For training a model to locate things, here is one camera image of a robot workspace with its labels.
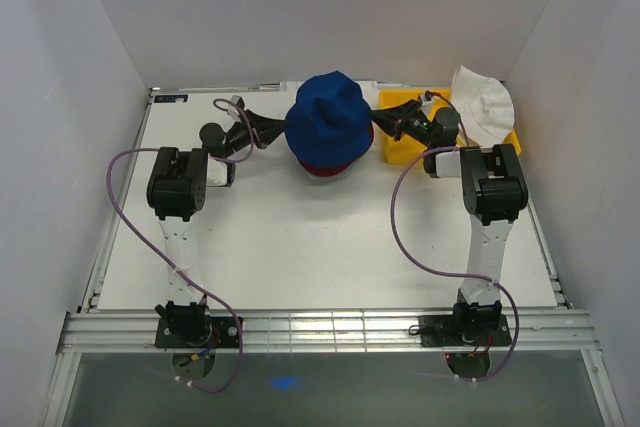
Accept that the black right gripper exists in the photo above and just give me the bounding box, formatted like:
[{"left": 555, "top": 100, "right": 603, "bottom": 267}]
[{"left": 368, "top": 99, "right": 437, "bottom": 149}]

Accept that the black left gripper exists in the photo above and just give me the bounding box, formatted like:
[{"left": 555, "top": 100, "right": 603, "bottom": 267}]
[{"left": 222, "top": 109, "right": 290, "bottom": 158}]

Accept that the blue bucket hat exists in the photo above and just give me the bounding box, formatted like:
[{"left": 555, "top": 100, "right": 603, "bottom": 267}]
[{"left": 285, "top": 71, "right": 372, "bottom": 150}]

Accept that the maroon bucket hat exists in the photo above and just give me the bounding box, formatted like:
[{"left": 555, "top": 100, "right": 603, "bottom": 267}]
[{"left": 291, "top": 122, "right": 374, "bottom": 175}]

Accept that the white bucket hat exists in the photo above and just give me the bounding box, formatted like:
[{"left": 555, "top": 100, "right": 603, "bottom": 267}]
[{"left": 450, "top": 65, "right": 515, "bottom": 147}]

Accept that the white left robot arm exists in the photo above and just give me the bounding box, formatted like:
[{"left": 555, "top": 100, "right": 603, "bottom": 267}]
[{"left": 146, "top": 108, "right": 289, "bottom": 347}]

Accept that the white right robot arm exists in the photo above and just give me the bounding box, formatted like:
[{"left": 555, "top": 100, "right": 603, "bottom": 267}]
[{"left": 370, "top": 91, "right": 529, "bottom": 344}]

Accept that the yellow plastic tray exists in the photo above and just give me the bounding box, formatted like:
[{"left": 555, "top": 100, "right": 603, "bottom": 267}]
[{"left": 383, "top": 89, "right": 522, "bottom": 165}]

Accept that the blue label sticker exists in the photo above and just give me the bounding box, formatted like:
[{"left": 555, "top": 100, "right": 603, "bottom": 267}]
[{"left": 153, "top": 94, "right": 188, "bottom": 103}]

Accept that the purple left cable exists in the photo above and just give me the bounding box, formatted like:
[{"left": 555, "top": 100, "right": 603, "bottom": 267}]
[{"left": 105, "top": 97, "right": 259, "bottom": 394}]

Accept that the purple cable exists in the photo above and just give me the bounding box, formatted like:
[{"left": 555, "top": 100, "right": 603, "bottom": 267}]
[
  {"left": 105, "top": 97, "right": 259, "bottom": 394},
  {"left": 389, "top": 91, "right": 520, "bottom": 384}
]

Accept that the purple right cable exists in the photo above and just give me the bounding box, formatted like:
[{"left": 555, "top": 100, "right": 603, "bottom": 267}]
[{"left": 389, "top": 91, "right": 520, "bottom": 384}]

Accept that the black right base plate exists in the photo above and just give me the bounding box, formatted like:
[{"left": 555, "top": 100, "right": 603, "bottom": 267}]
[{"left": 408, "top": 314, "right": 512, "bottom": 347}]

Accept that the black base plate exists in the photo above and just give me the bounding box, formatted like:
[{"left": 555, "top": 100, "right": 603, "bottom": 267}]
[
  {"left": 154, "top": 315, "right": 240, "bottom": 349},
  {"left": 408, "top": 314, "right": 512, "bottom": 347}
]

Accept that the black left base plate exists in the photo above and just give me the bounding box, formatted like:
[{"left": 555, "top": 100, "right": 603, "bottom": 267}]
[{"left": 154, "top": 315, "right": 240, "bottom": 349}]

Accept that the aluminium frame rail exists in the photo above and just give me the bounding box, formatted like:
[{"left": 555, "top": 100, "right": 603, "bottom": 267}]
[{"left": 57, "top": 308, "right": 601, "bottom": 354}]

